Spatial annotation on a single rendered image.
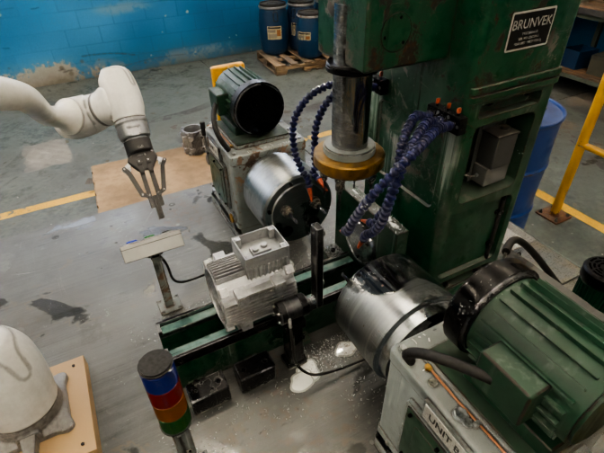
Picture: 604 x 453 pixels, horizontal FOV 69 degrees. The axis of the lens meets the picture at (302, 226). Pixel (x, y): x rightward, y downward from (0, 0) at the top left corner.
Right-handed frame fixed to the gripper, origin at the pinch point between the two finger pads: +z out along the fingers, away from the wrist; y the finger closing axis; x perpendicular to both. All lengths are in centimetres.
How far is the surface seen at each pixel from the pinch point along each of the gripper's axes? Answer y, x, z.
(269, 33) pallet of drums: 230, 402, -200
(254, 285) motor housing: 14.3, -26.6, 27.0
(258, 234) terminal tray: 20.5, -21.7, 15.3
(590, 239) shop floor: 258, 65, 92
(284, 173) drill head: 38.2, -6.9, 1.0
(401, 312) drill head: 35, -56, 38
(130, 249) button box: -10.8, -3.6, 9.4
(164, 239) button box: -1.5, -3.5, 9.5
